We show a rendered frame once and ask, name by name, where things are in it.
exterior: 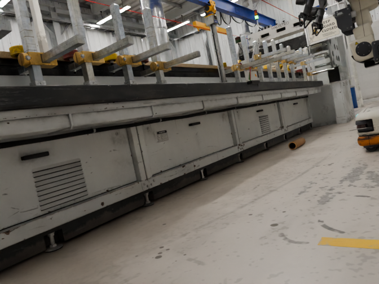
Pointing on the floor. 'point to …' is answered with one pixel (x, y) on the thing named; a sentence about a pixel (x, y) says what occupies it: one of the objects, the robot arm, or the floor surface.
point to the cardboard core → (296, 143)
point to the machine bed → (123, 158)
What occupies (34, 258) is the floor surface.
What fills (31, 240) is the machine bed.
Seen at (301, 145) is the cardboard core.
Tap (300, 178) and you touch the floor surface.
